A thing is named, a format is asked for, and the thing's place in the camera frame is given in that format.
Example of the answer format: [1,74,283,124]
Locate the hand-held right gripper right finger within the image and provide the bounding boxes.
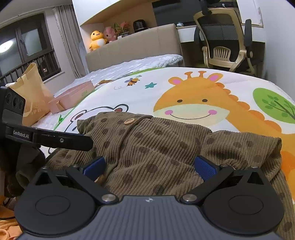
[180,155,270,205]

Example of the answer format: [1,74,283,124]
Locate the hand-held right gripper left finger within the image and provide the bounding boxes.
[29,156,117,205]

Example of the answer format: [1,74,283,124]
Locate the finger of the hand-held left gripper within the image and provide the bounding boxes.
[32,128,93,152]

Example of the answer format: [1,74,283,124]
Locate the olive spotted corduroy garment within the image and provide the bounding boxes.
[43,112,295,240]

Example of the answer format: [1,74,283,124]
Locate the beige tote bag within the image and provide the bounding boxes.
[5,62,55,126]

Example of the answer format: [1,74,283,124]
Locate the pink gift box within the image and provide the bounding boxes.
[48,81,95,114]

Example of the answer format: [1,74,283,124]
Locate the dark framed window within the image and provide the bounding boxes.
[0,13,61,87]

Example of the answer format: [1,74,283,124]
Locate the giraffe print blanket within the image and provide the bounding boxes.
[31,66,295,201]

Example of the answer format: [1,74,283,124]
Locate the beige curtain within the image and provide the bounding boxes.
[53,5,86,79]

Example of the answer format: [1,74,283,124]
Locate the white quilted bedspread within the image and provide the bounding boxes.
[53,54,183,97]

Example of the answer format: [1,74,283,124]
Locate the orange cloth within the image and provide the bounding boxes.
[0,195,26,240]

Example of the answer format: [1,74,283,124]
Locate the yellow duck plush toy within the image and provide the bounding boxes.
[89,30,108,51]

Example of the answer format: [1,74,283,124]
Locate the pink plush toy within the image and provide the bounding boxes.
[103,26,117,43]

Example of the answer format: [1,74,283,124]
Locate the beige plastic stool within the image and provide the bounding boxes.
[202,46,231,63]

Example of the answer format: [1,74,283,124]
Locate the beige padded headboard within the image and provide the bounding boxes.
[85,23,183,75]

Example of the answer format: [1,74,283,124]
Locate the potted plant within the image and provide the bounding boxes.
[113,21,131,39]

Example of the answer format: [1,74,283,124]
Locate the white desk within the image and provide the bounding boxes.
[176,22,265,45]

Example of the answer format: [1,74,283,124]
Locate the beige office chair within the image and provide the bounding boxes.
[193,0,265,76]

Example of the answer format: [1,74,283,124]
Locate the black kettle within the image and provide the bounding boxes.
[133,20,148,33]

